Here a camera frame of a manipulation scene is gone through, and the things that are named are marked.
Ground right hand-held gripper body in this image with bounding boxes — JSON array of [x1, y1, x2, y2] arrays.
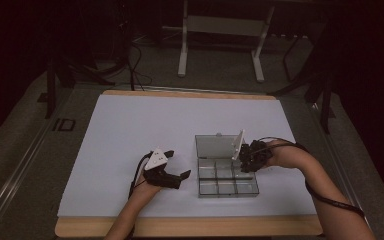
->
[[231, 129, 274, 172]]

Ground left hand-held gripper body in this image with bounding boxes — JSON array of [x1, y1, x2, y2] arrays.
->
[[142, 147, 183, 190]]

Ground grey transparent compartment box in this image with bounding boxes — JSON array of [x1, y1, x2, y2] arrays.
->
[[194, 132, 260, 199]]

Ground person's right hand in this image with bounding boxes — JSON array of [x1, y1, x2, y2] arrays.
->
[[264, 139, 302, 170]]

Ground person's left hand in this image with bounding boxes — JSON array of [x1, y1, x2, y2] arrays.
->
[[135, 169, 164, 196]]

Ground white table mat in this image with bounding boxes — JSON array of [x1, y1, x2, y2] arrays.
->
[[57, 93, 318, 219]]

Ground black metal stand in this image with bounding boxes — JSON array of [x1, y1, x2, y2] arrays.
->
[[37, 58, 117, 120], [268, 33, 337, 135]]

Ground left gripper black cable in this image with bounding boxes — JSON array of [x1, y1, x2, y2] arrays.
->
[[127, 151, 154, 202]]

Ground black floor cables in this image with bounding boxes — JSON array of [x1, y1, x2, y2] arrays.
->
[[113, 19, 154, 92]]

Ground white metal desk frame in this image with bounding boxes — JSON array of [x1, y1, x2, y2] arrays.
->
[[176, 0, 276, 84]]

